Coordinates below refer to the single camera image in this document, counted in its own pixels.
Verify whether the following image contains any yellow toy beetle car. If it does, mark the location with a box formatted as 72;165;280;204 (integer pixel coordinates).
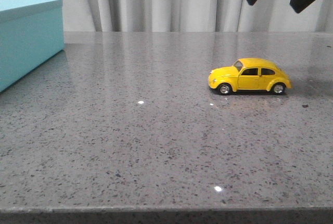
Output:
208;57;292;95

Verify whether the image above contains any light blue storage box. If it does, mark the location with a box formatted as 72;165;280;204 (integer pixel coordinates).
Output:
1;0;65;91

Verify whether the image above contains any grey pleated curtain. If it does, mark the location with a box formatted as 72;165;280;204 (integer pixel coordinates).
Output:
62;0;332;32

